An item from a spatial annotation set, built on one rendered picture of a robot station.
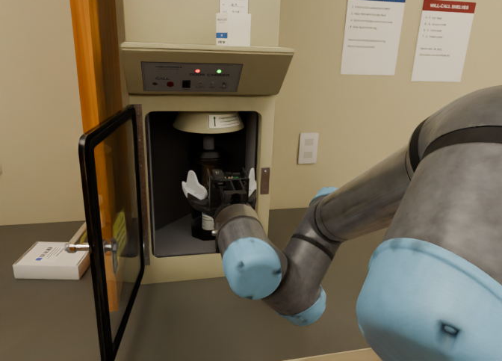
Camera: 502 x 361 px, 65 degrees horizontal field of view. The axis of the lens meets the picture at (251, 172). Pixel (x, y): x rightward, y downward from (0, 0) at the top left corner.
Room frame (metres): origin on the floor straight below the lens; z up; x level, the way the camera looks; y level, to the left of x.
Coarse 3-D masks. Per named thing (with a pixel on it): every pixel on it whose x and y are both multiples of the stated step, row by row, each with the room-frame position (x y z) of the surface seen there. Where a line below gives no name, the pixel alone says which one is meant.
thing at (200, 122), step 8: (184, 112) 0.92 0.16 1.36; (192, 112) 0.90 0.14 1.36; (200, 112) 0.90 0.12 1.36; (208, 112) 0.90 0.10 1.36; (216, 112) 0.90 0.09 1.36; (224, 112) 0.91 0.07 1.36; (232, 112) 0.93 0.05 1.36; (176, 120) 0.93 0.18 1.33; (184, 120) 0.90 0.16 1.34; (192, 120) 0.89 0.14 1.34; (200, 120) 0.89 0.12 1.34; (208, 120) 0.89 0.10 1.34; (216, 120) 0.89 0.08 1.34; (224, 120) 0.90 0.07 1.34; (232, 120) 0.92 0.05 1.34; (240, 120) 0.95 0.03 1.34; (176, 128) 0.91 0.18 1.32; (184, 128) 0.89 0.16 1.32; (192, 128) 0.89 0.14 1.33; (200, 128) 0.88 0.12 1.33; (208, 128) 0.88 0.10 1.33; (216, 128) 0.89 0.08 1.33; (224, 128) 0.89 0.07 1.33; (232, 128) 0.91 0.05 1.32; (240, 128) 0.93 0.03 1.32
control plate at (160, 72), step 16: (144, 64) 0.75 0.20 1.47; (160, 64) 0.76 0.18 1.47; (176, 64) 0.76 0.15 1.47; (192, 64) 0.77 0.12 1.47; (208, 64) 0.77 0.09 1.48; (224, 64) 0.78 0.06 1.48; (240, 64) 0.79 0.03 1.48; (144, 80) 0.78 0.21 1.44; (160, 80) 0.79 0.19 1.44; (176, 80) 0.79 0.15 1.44; (192, 80) 0.80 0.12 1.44; (208, 80) 0.81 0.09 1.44; (224, 80) 0.81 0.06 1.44
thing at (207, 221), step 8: (200, 160) 0.92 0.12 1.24; (208, 160) 0.92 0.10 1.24; (216, 160) 0.92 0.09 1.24; (192, 168) 0.95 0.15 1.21; (200, 168) 0.93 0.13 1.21; (208, 168) 0.93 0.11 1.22; (216, 168) 0.93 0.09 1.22; (224, 168) 0.95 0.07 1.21; (200, 176) 0.93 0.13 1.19; (200, 184) 0.93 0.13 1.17; (208, 192) 0.93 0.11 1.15; (192, 208) 0.95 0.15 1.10; (192, 216) 0.95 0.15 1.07; (200, 216) 0.93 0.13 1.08; (208, 216) 0.93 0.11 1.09; (192, 224) 0.95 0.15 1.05; (200, 224) 0.93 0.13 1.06; (208, 224) 0.93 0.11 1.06
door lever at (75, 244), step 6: (84, 222) 0.63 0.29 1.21; (84, 228) 0.60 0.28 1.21; (78, 234) 0.58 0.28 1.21; (84, 234) 0.59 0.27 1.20; (72, 240) 0.56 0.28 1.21; (78, 240) 0.56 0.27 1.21; (84, 240) 0.58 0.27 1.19; (66, 246) 0.54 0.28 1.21; (72, 246) 0.54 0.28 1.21; (78, 246) 0.55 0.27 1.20; (84, 246) 0.55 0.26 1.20; (72, 252) 0.54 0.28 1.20
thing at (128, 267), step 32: (96, 128) 0.57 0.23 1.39; (128, 128) 0.75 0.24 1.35; (96, 160) 0.55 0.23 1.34; (128, 160) 0.74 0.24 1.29; (128, 192) 0.72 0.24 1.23; (128, 224) 0.71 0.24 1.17; (128, 256) 0.69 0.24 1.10; (96, 288) 0.51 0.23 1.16; (128, 288) 0.67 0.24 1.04; (96, 320) 0.51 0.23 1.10
